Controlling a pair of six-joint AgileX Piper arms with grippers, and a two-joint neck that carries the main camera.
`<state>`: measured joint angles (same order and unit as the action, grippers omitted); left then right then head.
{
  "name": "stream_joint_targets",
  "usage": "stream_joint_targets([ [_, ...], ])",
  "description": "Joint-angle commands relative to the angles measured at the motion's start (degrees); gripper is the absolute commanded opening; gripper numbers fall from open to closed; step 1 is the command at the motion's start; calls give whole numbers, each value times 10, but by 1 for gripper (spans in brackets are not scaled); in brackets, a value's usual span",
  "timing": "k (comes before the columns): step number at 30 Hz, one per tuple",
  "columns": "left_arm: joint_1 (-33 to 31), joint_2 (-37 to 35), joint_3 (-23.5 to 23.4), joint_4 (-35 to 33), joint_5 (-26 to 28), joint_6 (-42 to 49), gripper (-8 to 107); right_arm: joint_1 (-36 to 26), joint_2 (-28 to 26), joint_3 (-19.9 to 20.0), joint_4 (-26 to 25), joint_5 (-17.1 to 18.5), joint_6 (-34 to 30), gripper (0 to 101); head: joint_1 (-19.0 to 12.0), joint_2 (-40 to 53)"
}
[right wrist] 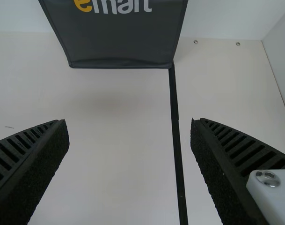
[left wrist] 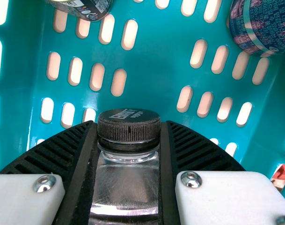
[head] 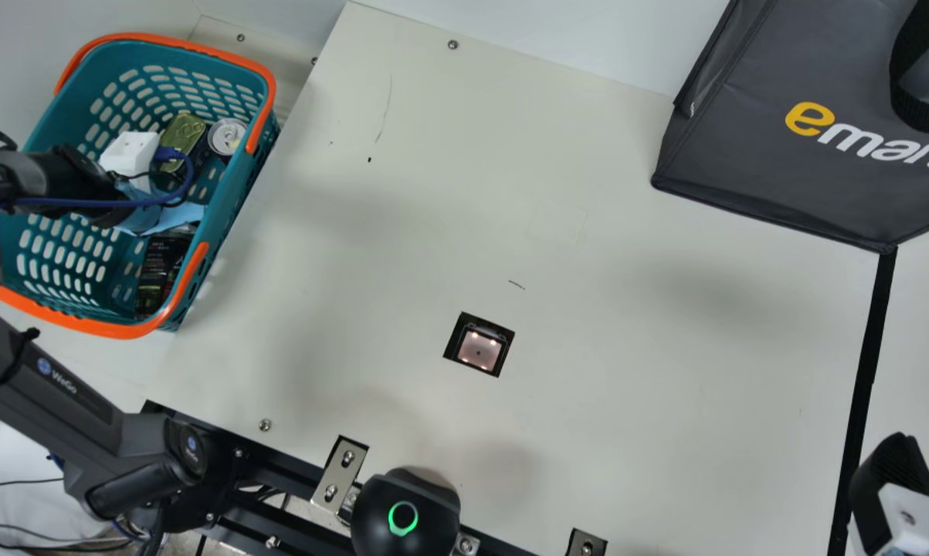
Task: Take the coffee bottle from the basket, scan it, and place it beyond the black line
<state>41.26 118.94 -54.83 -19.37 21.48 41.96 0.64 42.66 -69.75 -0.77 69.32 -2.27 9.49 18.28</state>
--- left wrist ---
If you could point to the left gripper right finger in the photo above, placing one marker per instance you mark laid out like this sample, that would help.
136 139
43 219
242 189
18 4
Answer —
214 194

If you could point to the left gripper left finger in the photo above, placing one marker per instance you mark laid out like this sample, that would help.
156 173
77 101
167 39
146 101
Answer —
39 194

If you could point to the dark coffee bottle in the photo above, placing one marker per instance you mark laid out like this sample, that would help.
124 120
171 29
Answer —
128 182

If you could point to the teal shopping basket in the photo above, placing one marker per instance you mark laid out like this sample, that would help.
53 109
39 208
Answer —
156 58

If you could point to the can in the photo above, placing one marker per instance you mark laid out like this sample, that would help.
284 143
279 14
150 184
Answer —
261 25

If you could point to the rectangular tin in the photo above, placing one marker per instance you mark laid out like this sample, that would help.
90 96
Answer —
86 9

